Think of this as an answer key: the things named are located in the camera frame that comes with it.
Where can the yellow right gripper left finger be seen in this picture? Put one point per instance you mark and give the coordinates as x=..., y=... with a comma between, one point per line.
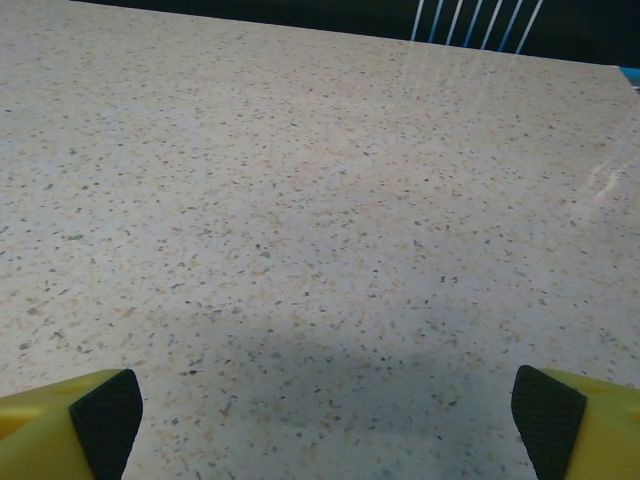
x=45, y=430

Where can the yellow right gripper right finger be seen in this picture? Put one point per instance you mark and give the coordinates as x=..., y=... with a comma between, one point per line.
x=590, y=430

